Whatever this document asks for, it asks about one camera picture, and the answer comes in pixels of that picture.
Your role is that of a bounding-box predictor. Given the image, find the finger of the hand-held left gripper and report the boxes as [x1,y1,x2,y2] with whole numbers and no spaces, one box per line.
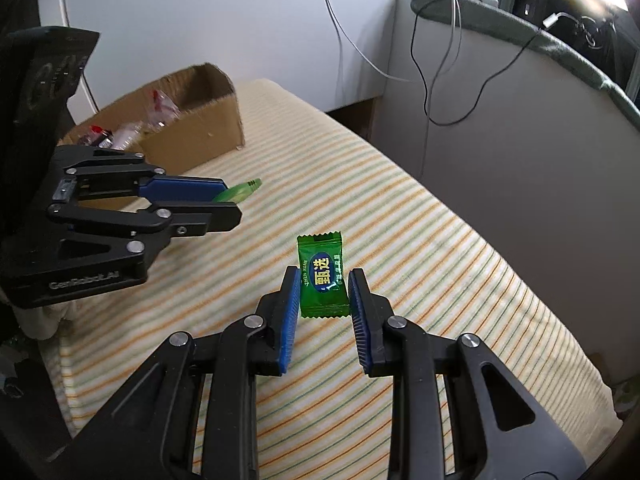
[47,201,244,266]
[47,146,227,216]

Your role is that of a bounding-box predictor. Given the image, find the white cabinet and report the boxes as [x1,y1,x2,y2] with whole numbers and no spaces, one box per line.
[37,0,402,126]

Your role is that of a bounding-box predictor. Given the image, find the black cable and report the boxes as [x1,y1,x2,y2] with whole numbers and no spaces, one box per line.
[410,0,547,127]

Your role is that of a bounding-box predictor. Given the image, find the red and black snack packet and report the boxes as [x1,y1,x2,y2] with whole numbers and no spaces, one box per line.
[76,124,114,149]

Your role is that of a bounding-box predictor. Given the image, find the grey stone window sill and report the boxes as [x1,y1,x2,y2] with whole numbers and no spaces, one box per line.
[410,0,640,127]

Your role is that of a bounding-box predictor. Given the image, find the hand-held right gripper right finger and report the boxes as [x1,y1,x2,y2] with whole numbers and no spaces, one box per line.
[348,269,586,480]

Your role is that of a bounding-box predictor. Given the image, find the black lamp gooseneck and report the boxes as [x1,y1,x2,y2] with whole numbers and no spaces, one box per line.
[575,14,617,52]

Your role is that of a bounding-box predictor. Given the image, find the brown cardboard box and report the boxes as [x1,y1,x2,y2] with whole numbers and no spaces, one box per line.
[59,62,246,178]

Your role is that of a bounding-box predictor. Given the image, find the green candy packet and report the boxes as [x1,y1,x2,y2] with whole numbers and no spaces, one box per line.
[296,230,351,319]

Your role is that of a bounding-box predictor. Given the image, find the white hanging cable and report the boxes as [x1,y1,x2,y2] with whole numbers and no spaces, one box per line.
[314,0,412,84]

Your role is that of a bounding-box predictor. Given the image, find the light green jelly tube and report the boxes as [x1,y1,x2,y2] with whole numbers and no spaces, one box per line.
[212,177,264,205]

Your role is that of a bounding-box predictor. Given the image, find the white plug connector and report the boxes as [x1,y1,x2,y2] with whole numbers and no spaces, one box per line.
[542,11,577,29]

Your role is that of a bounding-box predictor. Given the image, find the red clear snack packet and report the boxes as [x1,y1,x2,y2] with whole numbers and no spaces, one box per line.
[149,89,179,129]

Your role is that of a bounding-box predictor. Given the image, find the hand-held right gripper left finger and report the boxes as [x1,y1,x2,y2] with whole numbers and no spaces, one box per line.
[75,266,301,480]

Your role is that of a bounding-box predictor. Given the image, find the beige cloth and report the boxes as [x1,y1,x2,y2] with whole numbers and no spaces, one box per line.
[14,302,77,342]

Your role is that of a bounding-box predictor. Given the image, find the grey cable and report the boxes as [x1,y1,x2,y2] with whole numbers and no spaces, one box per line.
[449,0,465,67]

